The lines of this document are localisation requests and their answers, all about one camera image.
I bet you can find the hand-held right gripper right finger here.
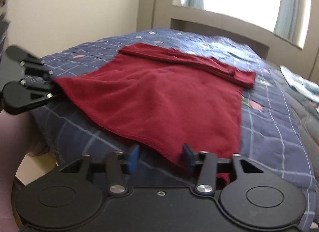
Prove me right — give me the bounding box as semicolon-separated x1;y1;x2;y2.
181;143;265;194

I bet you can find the beige wardrobe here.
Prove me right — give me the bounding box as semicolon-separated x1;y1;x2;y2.
136;0;175;33
304;0;319;83

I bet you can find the grey quilted mattress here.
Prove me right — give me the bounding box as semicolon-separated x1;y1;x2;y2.
289;92;319;148

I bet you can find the person's purple clothing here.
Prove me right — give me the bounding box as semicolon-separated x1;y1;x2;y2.
0;112;33;232

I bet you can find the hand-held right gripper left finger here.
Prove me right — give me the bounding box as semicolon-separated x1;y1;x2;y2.
58;145;140;194

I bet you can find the light blue cloth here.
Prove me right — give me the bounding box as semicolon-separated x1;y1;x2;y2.
280;65;319;103

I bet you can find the blue checked floral blanket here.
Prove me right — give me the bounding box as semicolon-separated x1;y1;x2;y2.
30;29;317;232

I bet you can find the dark red long-sleeved sweater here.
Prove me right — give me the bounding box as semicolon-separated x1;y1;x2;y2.
53;43;257;186

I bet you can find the beige window cabinet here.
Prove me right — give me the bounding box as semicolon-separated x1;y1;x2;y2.
170;4;271;61

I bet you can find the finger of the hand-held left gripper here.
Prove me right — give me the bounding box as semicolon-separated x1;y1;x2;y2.
20;50;55;81
20;79;64;106

